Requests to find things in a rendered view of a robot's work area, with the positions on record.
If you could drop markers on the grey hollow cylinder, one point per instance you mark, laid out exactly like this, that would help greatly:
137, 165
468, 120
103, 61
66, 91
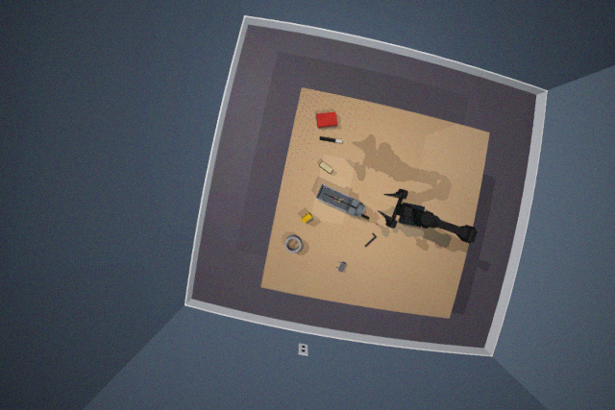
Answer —
289, 249

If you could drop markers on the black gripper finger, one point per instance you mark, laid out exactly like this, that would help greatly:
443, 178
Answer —
397, 195
388, 219

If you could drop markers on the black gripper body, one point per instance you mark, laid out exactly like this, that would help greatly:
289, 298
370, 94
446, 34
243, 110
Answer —
398, 210

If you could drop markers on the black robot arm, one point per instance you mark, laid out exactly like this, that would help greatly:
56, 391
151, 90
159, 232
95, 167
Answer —
429, 220

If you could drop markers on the red rectangular block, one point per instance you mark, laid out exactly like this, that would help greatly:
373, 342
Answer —
328, 119

